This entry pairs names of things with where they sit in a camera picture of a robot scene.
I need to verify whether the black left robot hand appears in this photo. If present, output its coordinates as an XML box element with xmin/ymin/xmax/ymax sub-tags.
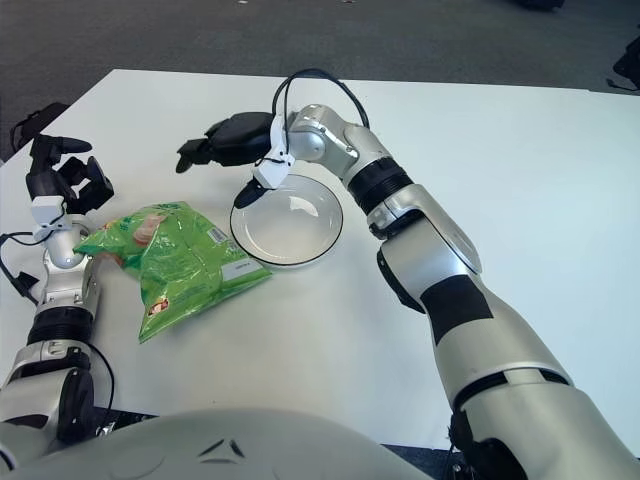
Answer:
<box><xmin>24</xmin><ymin>133</ymin><xmax>115</xmax><ymax>216</ymax></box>

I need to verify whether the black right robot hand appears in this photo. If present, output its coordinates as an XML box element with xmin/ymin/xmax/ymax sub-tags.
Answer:
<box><xmin>175</xmin><ymin>112</ymin><xmax>276</xmax><ymax>210</ymax></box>

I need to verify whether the green snack bag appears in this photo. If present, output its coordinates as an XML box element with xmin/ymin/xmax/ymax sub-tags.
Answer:
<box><xmin>72</xmin><ymin>200</ymin><xmax>274</xmax><ymax>344</ymax></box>

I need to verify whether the white plate with black rim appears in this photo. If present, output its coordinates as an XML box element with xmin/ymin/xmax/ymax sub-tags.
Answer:
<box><xmin>229</xmin><ymin>173</ymin><xmax>345</xmax><ymax>272</ymax></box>

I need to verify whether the black backpack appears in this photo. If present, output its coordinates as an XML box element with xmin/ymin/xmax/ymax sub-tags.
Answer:
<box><xmin>9</xmin><ymin>102</ymin><xmax>71</xmax><ymax>151</ymax></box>

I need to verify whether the grey robot torso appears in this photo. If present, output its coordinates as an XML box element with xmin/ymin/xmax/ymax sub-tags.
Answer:
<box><xmin>0</xmin><ymin>407</ymin><xmax>441</xmax><ymax>480</ymax></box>

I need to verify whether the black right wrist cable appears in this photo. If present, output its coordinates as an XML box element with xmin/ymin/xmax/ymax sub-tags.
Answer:
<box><xmin>272</xmin><ymin>68</ymin><xmax>371</xmax><ymax>129</ymax></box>

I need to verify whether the thin black elbow cable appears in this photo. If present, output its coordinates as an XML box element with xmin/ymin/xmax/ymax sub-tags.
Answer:
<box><xmin>91</xmin><ymin>343</ymin><xmax>117</xmax><ymax>412</ymax></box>

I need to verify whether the black bag with strap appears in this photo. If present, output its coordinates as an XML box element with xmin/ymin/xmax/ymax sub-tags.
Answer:
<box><xmin>607</xmin><ymin>37</ymin><xmax>640</xmax><ymax>94</ymax></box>

